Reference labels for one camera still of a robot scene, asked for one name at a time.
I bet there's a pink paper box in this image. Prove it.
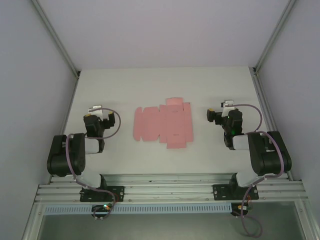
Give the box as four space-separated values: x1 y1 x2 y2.
132 97 195 150

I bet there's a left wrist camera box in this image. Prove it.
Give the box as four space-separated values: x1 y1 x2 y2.
87 104 104 118

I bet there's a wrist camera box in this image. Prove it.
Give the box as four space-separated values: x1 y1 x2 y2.
220 99 237 112
87 104 104 118

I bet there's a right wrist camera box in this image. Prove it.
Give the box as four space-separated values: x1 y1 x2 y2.
220 99 237 112

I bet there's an aluminium table side rail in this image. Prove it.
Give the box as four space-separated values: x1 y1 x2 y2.
248 66 295 182
47 71 81 185

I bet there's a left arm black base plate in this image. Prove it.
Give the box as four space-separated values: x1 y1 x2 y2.
79 186 125 203

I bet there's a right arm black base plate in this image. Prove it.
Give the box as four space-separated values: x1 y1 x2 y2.
212 184 260 201

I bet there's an aluminium corner post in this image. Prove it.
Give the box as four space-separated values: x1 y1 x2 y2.
31 0 82 78
251 0 301 75

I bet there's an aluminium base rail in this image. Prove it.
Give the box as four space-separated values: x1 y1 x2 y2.
34 173 310 205

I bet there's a light blue slotted cable duct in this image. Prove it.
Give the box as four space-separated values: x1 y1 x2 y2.
44 203 232 215

